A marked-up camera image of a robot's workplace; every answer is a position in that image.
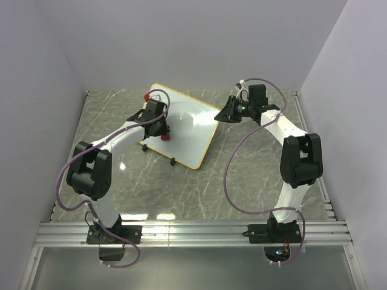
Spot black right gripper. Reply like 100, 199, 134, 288
214, 96, 253, 124

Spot yellow framed whiteboard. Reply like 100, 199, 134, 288
140, 83, 220, 170

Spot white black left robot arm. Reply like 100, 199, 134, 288
66, 99, 170, 245

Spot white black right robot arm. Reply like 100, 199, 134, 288
214, 85, 323, 245

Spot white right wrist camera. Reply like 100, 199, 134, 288
235, 80, 249, 102

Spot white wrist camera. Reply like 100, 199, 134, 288
144, 94, 163, 104
235, 80, 249, 102

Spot grey wire whiteboard stand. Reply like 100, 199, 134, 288
141, 144, 177, 167

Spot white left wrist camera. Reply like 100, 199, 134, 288
144, 94, 163, 104

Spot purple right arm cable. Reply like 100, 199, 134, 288
223, 77, 306, 267

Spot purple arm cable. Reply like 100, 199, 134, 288
54, 89, 172, 269
223, 77, 306, 267

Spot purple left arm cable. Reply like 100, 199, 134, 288
54, 89, 172, 269

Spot aluminium side rail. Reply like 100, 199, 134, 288
292, 91, 337, 221

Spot aluminium mounting rail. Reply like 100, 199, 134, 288
34, 220, 353, 248

